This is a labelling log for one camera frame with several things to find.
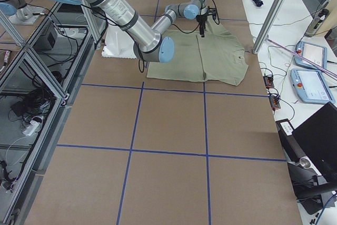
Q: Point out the upper blue teach pendant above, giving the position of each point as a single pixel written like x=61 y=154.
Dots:
x=314 y=53

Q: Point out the olive green long-sleeve shirt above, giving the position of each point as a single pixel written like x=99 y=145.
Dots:
x=218 y=56

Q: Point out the lower blue teach pendant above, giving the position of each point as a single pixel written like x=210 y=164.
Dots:
x=310 y=86

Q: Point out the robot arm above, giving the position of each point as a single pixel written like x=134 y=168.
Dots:
x=150 y=44

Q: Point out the orange electronics board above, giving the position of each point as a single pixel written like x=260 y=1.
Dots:
x=268 y=81
x=274 y=101

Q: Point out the aluminium frame post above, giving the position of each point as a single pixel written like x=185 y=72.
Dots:
x=271 y=16

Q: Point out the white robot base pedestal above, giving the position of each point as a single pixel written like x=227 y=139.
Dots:
x=118 y=44

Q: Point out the blue teach pendant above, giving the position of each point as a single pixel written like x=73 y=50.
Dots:
x=310 y=86
x=314 y=53

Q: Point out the black laptop monitor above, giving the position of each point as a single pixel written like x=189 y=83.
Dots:
x=317 y=138

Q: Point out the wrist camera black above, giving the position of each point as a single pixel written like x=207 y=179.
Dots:
x=212 y=11

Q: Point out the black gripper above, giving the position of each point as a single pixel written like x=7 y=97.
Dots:
x=201 y=20

